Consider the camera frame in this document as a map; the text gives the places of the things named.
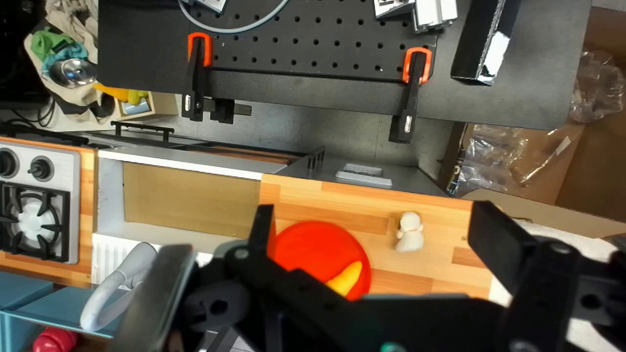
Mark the black pegboard table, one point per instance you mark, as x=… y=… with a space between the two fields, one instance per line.
x=337 y=54

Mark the yellow carrot toy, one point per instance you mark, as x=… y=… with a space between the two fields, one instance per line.
x=347 y=279

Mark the grey sink faucet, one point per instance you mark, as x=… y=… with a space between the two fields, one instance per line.
x=141 y=296

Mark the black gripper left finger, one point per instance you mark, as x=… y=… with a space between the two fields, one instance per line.
x=251 y=277

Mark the red plate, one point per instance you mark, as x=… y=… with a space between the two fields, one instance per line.
x=321 y=251

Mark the small white bear toy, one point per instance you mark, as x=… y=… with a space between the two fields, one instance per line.
x=409 y=234

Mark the toy stove top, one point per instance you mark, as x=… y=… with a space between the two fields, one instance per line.
x=40 y=197

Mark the clear plastic bag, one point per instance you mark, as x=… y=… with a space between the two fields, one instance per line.
x=509 y=159

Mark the white toy sink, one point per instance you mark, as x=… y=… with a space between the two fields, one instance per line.
x=196 y=200

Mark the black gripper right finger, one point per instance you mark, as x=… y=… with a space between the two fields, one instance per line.
x=538 y=275

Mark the black box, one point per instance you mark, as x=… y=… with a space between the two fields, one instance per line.
x=484 y=42

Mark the orange black clamp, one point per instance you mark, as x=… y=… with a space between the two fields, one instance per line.
x=200 y=58
x=415 y=73

